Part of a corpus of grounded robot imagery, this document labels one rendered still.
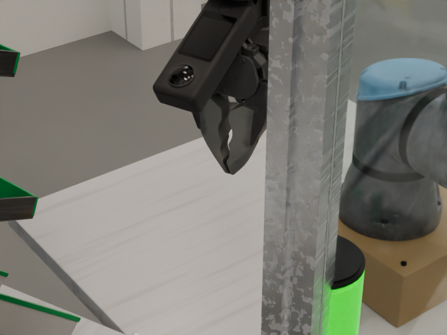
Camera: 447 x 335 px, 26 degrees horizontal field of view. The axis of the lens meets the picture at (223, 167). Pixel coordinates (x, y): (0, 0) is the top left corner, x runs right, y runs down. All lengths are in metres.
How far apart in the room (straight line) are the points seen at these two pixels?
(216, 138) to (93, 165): 2.34
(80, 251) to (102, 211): 0.11
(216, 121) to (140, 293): 0.49
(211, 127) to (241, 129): 0.03
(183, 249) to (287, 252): 0.97
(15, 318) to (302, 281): 0.58
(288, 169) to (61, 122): 3.10
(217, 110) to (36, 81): 2.94
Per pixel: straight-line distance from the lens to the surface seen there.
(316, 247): 0.50
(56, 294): 2.77
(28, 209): 0.99
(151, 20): 4.03
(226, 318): 1.36
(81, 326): 1.36
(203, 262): 1.45
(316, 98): 0.45
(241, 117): 0.94
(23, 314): 1.05
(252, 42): 0.92
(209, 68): 0.86
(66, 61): 4.01
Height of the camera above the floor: 1.76
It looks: 33 degrees down
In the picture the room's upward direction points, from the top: straight up
